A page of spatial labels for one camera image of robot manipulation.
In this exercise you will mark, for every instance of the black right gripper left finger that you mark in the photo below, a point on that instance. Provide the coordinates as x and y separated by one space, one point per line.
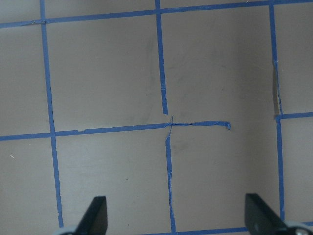
93 222

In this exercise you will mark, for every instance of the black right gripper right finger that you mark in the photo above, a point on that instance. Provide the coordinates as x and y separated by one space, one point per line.
260 219

